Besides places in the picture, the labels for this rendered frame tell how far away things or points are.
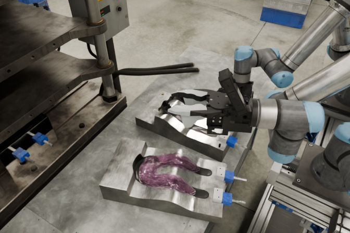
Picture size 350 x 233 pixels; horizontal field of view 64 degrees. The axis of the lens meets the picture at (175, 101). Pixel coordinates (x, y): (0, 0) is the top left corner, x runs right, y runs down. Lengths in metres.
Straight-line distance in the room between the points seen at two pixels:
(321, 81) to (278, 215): 1.31
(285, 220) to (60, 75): 1.57
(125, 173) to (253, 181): 1.34
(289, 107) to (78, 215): 0.94
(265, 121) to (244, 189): 1.63
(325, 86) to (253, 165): 1.68
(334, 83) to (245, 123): 0.26
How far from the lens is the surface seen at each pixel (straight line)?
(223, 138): 1.34
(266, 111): 0.69
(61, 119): 1.71
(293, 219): 2.03
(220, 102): 0.69
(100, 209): 1.30
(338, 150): 1.03
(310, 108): 0.72
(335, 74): 0.83
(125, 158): 1.28
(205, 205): 1.21
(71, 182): 1.40
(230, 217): 2.17
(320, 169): 1.15
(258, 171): 2.41
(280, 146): 0.78
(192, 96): 0.72
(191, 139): 1.38
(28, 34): 1.48
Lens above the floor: 1.92
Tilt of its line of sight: 42 degrees down
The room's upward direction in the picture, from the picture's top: straight up
